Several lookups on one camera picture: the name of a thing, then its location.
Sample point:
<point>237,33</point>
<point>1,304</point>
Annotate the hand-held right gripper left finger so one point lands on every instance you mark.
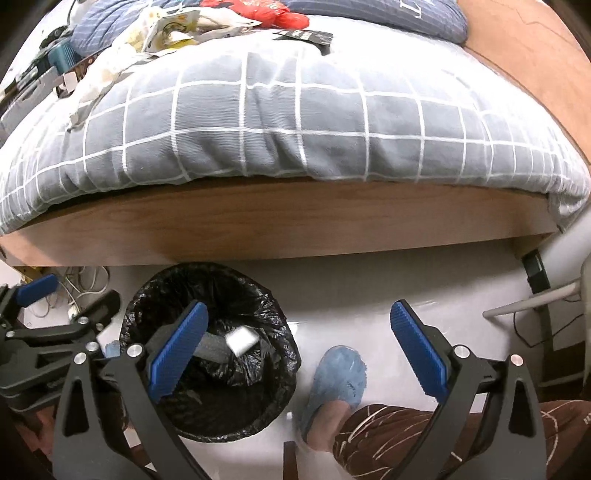
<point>178,353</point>

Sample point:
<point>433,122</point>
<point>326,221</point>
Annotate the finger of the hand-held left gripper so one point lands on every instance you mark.
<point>39,287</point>
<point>90,314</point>

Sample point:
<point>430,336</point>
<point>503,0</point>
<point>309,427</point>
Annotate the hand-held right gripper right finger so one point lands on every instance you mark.
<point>418,350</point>

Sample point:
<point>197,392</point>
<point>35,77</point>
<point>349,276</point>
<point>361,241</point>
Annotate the bin with black bag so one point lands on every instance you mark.
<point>258,323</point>

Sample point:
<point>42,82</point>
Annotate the grey ribbed strip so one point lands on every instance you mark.
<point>213,349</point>

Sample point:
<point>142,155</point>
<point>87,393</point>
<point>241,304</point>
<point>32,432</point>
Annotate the white crumpled paper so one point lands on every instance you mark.
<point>242,340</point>

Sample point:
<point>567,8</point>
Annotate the person's leg in brown pants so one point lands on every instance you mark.
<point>392,434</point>

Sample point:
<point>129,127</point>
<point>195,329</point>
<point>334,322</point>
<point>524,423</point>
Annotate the white chair leg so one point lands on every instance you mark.
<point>531,302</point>

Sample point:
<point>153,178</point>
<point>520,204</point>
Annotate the grey suitcase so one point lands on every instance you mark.
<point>25,99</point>

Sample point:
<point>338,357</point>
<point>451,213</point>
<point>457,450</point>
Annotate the stained translucent plastic bag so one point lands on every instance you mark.
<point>108,69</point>

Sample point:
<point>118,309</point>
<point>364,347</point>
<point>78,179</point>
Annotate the teal plastic crate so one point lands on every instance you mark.
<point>62,55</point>

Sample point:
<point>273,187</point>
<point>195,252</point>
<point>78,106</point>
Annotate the grey checked bedsheet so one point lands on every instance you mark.
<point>277,120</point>

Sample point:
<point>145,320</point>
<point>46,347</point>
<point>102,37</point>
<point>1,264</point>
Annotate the yellow and white printed packet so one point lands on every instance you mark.
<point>171,27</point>

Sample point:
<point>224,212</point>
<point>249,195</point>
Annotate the blue striped quilt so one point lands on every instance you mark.
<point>392,18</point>

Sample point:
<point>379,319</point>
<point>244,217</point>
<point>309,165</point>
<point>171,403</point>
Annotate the black flat packet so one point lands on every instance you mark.
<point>302,36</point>

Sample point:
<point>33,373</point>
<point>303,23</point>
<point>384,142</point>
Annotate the wooden bed frame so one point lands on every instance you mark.
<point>277,230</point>

